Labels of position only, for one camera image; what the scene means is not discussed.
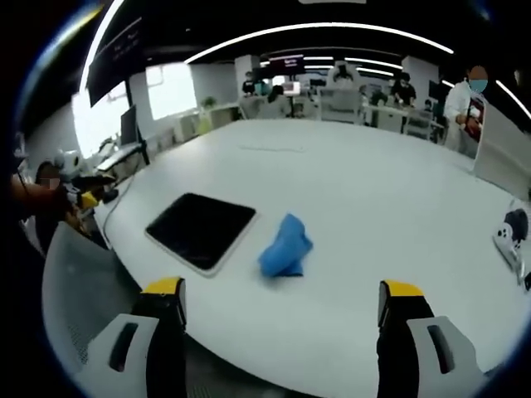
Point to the black computer monitor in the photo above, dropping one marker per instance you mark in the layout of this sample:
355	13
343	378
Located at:
128	126

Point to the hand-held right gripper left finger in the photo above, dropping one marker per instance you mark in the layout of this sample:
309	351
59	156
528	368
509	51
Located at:
155	331

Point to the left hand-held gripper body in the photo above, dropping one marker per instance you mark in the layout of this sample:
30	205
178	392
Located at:
71	162

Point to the white partition board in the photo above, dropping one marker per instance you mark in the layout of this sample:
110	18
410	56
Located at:
504	145

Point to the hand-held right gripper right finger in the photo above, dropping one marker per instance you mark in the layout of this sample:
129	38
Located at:
400	331

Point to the white and black device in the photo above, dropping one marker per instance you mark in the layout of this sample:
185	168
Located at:
514	234

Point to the large dark wall screen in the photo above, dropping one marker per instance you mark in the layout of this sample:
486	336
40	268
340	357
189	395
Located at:
116	58

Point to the dark mirror with white frame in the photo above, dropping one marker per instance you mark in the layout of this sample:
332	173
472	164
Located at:
201	230

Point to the curved ceiling light strip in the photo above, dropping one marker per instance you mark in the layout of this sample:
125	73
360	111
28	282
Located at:
315	27

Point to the blue cleaning cloth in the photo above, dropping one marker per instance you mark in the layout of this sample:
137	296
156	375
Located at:
286	250

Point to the green potted plant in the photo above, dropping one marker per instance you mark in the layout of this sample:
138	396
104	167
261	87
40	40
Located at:
208	102

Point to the grey mesh office chair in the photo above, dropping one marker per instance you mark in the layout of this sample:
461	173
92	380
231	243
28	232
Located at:
85	273

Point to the small black device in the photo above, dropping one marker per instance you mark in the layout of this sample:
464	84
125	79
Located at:
110	196

